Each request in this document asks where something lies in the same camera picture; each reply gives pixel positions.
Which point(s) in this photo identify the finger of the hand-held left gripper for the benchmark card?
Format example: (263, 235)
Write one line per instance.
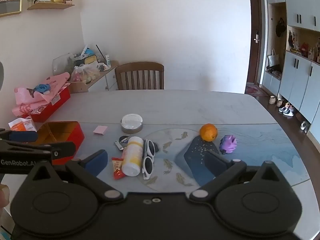
(62, 148)
(23, 136)

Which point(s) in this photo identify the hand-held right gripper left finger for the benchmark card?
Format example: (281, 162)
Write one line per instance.
(96, 162)

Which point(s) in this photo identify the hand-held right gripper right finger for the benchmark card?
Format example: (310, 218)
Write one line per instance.
(214, 166)

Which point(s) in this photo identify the red tin box gold inside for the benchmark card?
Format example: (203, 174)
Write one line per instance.
(62, 133)

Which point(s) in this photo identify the purple spiky toy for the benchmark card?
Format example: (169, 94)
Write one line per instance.
(228, 144)

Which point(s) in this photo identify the pink sticky note pad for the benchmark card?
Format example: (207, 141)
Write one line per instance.
(100, 130)

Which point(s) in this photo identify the white bottle yellow label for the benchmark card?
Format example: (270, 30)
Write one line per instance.
(132, 156)

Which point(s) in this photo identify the person's left hand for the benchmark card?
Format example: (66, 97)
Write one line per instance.
(3, 195)

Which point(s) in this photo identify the orange and white packet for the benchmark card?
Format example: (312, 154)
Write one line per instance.
(22, 125)

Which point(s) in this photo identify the red snack packet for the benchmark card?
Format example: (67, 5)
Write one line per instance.
(117, 168)

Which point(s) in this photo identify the silver nail clipper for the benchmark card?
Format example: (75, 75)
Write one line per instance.
(118, 145)

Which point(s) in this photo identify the orange fruit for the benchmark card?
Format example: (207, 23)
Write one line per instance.
(208, 132)

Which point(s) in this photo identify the pink printed cloth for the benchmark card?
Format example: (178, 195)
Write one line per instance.
(32, 98)

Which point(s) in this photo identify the large red cardboard box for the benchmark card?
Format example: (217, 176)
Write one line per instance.
(51, 102)

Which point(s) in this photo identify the fish printed table mat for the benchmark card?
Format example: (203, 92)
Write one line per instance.
(255, 142)

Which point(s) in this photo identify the blue plush toy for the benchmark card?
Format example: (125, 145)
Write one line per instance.
(42, 87)

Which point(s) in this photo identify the round tin with silver lid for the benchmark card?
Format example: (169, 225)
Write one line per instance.
(131, 123)

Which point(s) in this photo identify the white sunglasses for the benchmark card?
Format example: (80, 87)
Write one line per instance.
(149, 158)

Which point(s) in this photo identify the brown cardboard box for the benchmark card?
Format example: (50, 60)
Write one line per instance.
(78, 86)

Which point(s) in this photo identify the clear plastic bag with goods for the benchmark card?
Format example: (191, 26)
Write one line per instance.
(85, 73)

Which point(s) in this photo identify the white sideboard wooden top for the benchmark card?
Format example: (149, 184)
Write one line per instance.
(105, 78)

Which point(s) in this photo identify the patterned door rug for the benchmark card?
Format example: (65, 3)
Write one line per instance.
(255, 90)

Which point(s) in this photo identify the beige shoe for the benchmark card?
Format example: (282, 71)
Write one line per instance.
(272, 100)
(279, 102)

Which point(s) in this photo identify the white and navy sneaker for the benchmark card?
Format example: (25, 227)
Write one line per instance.
(283, 108)
(288, 112)

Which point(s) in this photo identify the yellow lidded box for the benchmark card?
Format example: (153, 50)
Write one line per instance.
(90, 59)

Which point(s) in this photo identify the wooden chair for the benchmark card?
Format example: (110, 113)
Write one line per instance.
(140, 76)

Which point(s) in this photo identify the white shoe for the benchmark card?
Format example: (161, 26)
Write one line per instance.
(304, 125)

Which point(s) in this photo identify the small white bottle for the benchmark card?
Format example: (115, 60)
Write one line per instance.
(108, 60)

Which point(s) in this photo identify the white tote bag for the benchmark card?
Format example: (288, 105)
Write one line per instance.
(273, 60)

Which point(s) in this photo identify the dark wooden door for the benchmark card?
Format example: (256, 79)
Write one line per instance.
(256, 37)

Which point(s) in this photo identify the dark hanging bag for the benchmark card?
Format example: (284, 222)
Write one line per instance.
(280, 27)

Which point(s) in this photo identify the wooden wall shelf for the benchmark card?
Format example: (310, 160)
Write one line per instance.
(50, 5)

